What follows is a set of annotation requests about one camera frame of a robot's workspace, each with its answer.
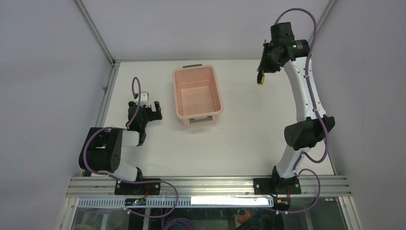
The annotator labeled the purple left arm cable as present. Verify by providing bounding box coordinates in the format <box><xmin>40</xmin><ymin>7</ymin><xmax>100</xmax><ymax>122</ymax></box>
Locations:
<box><xmin>82</xmin><ymin>77</ymin><xmax>179</xmax><ymax>219</ymax></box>

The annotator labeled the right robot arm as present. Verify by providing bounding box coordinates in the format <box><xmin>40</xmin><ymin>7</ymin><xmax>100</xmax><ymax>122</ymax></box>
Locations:
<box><xmin>257</xmin><ymin>40</ymin><xmax>335</xmax><ymax>190</ymax></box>

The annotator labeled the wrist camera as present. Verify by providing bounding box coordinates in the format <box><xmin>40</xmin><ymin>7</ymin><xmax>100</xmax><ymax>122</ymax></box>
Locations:
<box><xmin>138</xmin><ymin>91</ymin><xmax>151</xmax><ymax>107</ymax></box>
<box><xmin>270</xmin><ymin>22</ymin><xmax>294</xmax><ymax>44</ymax></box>

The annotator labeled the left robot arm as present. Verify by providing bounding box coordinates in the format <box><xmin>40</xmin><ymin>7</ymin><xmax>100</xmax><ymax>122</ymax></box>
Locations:
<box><xmin>79</xmin><ymin>101</ymin><xmax>162</xmax><ymax>182</ymax></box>

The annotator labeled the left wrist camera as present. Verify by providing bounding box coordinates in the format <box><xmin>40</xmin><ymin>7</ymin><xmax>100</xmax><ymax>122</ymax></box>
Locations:
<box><xmin>138</xmin><ymin>91</ymin><xmax>151</xmax><ymax>107</ymax></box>

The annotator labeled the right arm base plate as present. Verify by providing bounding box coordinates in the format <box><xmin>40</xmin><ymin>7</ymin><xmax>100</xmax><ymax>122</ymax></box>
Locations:
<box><xmin>253</xmin><ymin>176</ymin><xmax>302</xmax><ymax>195</ymax></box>

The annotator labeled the aluminium mounting rail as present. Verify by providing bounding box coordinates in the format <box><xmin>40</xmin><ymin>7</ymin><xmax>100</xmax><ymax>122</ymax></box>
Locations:
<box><xmin>66</xmin><ymin>175</ymin><xmax>352</xmax><ymax>198</ymax></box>

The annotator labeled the black yellow screwdriver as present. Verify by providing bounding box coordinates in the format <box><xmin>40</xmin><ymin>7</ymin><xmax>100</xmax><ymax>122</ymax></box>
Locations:
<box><xmin>257</xmin><ymin>71</ymin><xmax>265</xmax><ymax>85</ymax></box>

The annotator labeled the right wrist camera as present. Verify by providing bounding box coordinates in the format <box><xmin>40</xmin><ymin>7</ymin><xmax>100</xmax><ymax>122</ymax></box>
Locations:
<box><xmin>270</xmin><ymin>22</ymin><xmax>294</xmax><ymax>44</ymax></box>

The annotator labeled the pink plastic bin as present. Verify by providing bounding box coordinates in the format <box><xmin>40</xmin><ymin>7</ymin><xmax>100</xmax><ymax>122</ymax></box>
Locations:
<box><xmin>172</xmin><ymin>64</ymin><xmax>224</xmax><ymax>127</ymax></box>

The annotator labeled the white slotted cable duct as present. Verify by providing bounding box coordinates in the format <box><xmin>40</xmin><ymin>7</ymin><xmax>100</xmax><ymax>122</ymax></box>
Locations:
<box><xmin>78</xmin><ymin>196</ymin><xmax>273</xmax><ymax>209</ymax></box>

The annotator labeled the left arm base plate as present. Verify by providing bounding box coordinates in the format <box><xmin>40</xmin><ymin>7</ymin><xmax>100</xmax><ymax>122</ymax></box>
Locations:
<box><xmin>114</xmin><ymin>178</ymin><xmax>161</xmax><ymax>196</ymax></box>

